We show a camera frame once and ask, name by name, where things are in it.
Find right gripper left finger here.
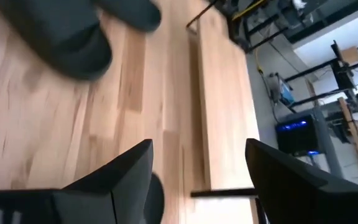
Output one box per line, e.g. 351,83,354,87
0,138,154,224

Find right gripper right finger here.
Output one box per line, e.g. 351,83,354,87
245,138,358,224

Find black computer tower blue lights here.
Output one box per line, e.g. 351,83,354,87
275,113,323,156

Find grey metal table leg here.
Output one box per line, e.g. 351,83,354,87
311,107,344,179

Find light wooden plank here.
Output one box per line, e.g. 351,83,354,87
337,96,358,180

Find blue and grey device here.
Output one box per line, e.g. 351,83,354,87
270,73,296,106

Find brown cardboard piece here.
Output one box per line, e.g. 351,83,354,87
340,46,358,65

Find wooden shelf black metal frame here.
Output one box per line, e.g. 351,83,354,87
186,0,260,198

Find yellow cable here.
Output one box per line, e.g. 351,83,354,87
254,48,265,76
231,0,267,21

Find black metal table frame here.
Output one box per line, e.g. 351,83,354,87
284,39,358,110

